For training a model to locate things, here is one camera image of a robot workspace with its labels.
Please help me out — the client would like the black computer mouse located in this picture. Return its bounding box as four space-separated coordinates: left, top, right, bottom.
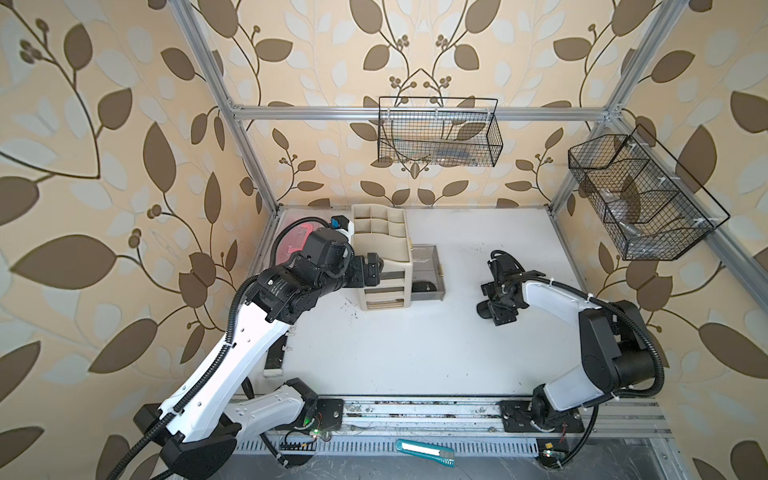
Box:
412 280 438 293
476 300 496 321

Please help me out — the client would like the beige drawer organizer cabinet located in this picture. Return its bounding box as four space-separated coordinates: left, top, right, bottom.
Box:
351 204 414 311

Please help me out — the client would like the grey drawer of organizer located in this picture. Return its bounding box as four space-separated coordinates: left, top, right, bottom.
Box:
411 244 445 302

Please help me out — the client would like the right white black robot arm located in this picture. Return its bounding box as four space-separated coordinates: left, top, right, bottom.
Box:
476 250 665 430

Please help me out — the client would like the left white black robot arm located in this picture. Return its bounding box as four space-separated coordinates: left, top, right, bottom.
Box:
108 215 383 479

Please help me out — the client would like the pink clear plastic case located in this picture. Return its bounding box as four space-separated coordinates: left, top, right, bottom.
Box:
270 217 330 265

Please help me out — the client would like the black tool strip on table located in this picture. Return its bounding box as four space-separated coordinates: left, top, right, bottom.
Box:
262 334 288 378

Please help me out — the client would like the teal utility knife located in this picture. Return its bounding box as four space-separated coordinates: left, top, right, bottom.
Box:
395 439 455 467

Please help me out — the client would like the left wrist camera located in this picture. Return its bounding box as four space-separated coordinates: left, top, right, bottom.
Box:
330 215 355 237

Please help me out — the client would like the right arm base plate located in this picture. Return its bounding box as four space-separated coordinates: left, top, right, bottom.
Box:
498 399 585 435

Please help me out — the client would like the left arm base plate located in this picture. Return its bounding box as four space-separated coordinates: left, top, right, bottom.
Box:
281 397 345 433

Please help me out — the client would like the aluminium front rail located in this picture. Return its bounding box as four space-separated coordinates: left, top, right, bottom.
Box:
179 395 670 438

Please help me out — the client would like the back black wire basket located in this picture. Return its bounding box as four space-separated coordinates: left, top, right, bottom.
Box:
377 95 504 168

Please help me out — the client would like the black wire basket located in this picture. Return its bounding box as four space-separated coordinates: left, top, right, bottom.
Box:
568 125 731 261
377 95 504 168

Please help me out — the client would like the right black wire basket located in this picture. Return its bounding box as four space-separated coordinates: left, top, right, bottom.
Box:
568 125 731 261

